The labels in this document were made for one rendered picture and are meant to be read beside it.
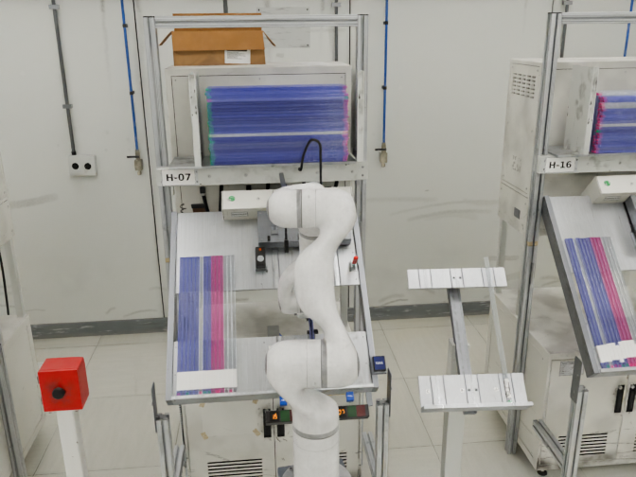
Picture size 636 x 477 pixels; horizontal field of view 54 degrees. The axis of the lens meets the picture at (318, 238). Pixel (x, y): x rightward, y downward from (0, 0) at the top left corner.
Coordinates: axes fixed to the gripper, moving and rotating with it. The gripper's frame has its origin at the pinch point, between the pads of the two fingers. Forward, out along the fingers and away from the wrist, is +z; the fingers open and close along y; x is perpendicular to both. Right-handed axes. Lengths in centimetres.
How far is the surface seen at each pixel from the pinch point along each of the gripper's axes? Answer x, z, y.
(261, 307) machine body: -20, 74, 17
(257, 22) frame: -98, -33, 14
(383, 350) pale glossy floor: -10, 162, -55
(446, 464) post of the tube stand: 53, 22, -48
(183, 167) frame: -54, -9, 43
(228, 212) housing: -40.7, 2.4, 27.6
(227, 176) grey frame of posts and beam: -53, -3, 27
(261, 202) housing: -43.6, 0.3, 15.3
